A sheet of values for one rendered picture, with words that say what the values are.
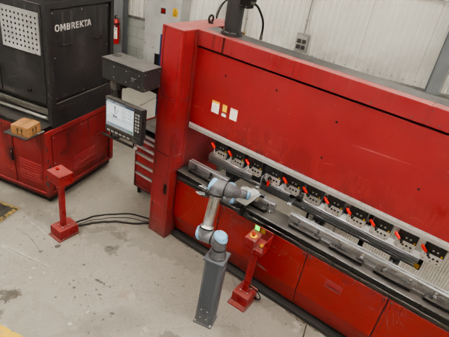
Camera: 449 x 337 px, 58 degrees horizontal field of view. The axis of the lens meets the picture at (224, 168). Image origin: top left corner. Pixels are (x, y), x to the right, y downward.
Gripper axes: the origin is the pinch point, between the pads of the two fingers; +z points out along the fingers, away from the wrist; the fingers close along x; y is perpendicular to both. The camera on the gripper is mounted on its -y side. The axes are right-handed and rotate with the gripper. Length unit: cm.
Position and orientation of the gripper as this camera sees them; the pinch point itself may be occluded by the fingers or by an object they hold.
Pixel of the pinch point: (198, 189)
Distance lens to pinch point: 373.8
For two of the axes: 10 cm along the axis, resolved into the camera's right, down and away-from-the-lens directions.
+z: -9.3, -3.0, 2.3
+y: -0.5, -5.0, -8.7
